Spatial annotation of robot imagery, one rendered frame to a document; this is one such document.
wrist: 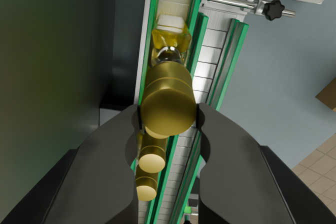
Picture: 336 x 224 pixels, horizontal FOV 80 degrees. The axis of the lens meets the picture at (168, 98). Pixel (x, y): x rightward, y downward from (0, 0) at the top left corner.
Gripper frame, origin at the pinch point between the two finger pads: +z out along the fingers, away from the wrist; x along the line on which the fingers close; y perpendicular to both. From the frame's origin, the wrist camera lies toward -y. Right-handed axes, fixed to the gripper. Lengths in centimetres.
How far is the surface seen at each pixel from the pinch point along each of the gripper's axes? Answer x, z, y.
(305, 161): 119, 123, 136
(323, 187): 147, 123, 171
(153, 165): -2.3, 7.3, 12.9
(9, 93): -12.2, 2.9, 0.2
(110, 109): -16.8, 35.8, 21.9
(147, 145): -3.1, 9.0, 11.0
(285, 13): 20.2, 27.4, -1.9
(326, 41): 45, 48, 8
